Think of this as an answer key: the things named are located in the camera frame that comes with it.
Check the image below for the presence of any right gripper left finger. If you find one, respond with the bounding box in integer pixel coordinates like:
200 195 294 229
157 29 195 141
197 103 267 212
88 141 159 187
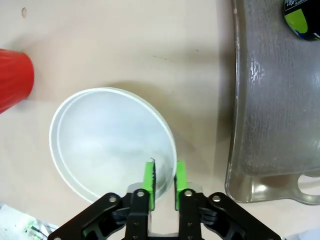
46 161 158 240

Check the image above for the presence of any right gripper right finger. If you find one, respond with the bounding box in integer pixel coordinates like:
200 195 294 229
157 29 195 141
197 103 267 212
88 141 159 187
173 160 281 240

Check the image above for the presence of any white plastic bowl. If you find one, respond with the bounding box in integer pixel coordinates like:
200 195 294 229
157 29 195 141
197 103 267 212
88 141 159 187
48 86 178 205

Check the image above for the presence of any black Pepsi can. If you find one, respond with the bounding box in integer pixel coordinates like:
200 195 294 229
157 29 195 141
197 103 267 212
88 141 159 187
283 0 320 42

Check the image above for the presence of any white clutter with green marks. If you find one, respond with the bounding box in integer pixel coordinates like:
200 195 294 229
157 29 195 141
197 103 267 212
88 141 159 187
0 202 60 240

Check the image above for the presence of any brown plastic tray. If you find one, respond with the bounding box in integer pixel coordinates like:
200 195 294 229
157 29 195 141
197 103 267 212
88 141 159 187
224 0 320 207

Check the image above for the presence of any red plastic cup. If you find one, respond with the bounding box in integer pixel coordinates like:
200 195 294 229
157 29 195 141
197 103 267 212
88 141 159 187
0 48 35 116

